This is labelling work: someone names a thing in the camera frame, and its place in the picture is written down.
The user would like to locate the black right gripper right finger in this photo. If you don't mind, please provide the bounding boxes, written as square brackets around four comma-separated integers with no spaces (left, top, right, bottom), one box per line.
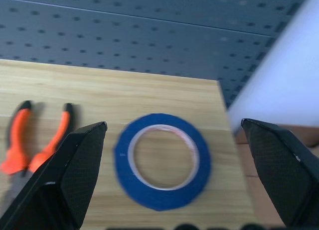
[240,118,319,230]

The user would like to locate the orange black handled pliers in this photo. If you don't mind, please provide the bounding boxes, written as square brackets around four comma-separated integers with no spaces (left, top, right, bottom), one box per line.
[0,100,75,198]

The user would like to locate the blue tape roll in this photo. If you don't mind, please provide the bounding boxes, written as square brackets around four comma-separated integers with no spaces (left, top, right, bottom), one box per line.
[114,113,212,213]

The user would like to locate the grey metal pegboard wall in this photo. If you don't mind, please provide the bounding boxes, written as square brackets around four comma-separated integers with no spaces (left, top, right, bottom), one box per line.
[0,0,312,109]

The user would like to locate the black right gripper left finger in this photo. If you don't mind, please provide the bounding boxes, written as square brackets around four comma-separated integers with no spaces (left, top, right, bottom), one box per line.
[0,121,108,230]

